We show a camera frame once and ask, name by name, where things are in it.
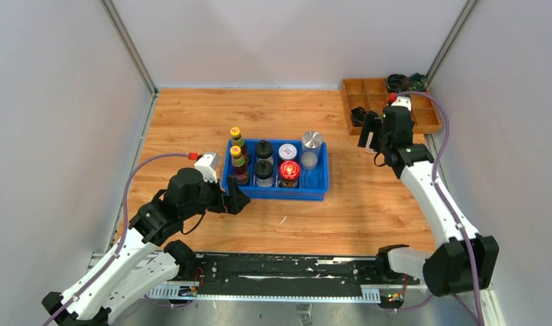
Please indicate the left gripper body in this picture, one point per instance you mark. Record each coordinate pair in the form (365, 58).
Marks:
(213, 198)

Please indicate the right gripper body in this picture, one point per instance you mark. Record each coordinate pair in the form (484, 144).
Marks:
(384, 142)

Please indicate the sauce bottle yellow cap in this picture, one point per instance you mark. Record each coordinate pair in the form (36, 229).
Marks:
(239, 166)
(238, 139)

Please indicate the black cap spice shaker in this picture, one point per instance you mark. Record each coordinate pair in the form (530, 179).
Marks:
(264, 151)
(264, 174)

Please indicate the blue plastic divided bin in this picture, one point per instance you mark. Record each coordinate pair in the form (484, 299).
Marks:
(312, 186)

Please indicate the red lid sauce jar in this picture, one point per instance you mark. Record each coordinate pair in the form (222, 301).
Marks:
(289, 172)

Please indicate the silver lid clear jar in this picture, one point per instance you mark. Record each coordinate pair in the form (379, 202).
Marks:
(311, 142)

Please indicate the white lid sauce jar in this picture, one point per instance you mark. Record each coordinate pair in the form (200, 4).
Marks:
(287, 152)

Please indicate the small silver lid jar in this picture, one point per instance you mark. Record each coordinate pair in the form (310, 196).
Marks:
(368, 146)

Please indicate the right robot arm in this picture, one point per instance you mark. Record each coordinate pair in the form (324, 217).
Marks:
(464, 259)

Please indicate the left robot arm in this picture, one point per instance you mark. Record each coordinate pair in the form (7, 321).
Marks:
(143, 258)

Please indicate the black clip bundle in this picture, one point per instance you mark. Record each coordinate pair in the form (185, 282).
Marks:
(357, 116)

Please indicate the wooden divided tray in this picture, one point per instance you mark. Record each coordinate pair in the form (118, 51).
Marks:
(371, 95)

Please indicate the black rolled item in tray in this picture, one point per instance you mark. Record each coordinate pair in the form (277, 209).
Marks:
(397, 83)

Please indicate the dark green rolled cloth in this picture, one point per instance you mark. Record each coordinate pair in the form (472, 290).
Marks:
(417, 82)

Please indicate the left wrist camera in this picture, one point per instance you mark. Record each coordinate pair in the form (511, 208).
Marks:
(207, 165)

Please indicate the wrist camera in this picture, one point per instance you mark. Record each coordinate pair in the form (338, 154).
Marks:
(402, 101)
(207, 165)

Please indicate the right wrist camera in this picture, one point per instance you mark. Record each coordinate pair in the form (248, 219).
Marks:
(402, 101)

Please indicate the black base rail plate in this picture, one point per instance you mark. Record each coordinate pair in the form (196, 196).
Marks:
(285, 278)

